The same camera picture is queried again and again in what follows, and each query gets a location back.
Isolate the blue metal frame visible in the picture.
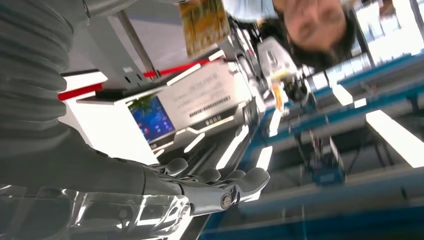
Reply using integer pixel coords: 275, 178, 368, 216
198, 49, 424, 240

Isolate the white machine with knobs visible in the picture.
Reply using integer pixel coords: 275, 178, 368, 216
257, 36, 301, 79

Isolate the red barrier belt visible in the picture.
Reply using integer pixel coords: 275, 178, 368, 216
57, 56, 223, 102

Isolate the white kiosk with screen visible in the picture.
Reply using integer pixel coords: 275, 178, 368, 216
59, 59, 263, 167

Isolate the chrome stanchion post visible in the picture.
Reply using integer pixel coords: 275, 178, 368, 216
115, 9, 161, 79

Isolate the grey kiosk panel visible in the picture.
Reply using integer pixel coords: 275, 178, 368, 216
86, 13, 160, 92

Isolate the person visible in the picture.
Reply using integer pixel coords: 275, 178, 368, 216
221, 0, 358, 72

